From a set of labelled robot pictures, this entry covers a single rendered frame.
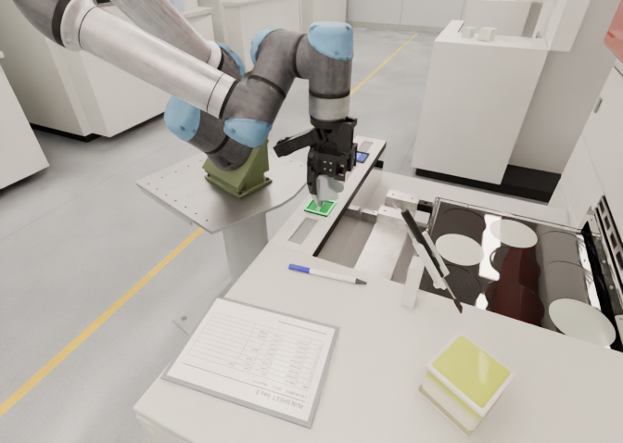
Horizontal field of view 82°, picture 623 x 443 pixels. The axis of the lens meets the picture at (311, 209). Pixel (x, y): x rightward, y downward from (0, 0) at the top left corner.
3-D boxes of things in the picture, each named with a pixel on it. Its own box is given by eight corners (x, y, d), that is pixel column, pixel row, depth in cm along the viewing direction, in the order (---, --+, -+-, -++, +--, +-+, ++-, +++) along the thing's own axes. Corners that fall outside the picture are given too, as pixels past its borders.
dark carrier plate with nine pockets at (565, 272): (595, 238, 82) (596, 236, 82) (632, 368, 57) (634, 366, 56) (439, 202, 94) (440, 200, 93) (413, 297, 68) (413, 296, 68)
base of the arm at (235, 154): (207, 159, 115) (183, 146, 106) (232, 120, 115) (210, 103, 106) (235, 179, 107) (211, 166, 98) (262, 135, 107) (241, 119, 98)
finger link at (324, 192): (335, 219, 76) (336, 182, 71) (309, 211, 78) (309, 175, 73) (339, 210, 79) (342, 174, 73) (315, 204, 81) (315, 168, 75)
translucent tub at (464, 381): (500, 400, 46) (517, 372, 42) (467, 443, 42) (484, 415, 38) (448, 359, 50) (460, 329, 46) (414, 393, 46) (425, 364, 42)
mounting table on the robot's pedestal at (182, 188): (145, 213, 124) (133, 181, 116) (242, 165, 152) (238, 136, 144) (231, 275, 101) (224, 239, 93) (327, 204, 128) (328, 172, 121)
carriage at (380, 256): (416, 212, 97) (418, 203, 96) (379, 313, 70) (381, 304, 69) (387, 205, 100) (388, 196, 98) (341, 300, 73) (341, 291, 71)
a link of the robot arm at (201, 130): (189, 147, 105) (150, 124, 94) (209, 107, 106) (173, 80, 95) (215, 157, 99) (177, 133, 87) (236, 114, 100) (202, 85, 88)
